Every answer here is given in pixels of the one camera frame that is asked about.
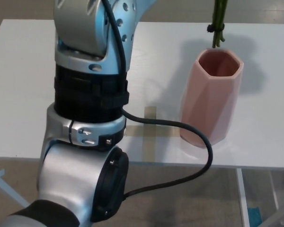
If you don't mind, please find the pink faceted ceramic vase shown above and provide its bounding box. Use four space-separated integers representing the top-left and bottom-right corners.
179 49 244 148

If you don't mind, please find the white table leg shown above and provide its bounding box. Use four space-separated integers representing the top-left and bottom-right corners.
271 170 280 210
236 168 249 227

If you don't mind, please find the teal floor tape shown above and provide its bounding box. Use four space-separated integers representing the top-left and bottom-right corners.
248 207 261 227

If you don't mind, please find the pink artificial rose bouquet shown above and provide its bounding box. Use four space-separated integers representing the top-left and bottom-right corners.
207 0 226 49

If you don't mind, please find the light blue metal stand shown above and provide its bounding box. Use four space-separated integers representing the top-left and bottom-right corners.
0 168 30 209

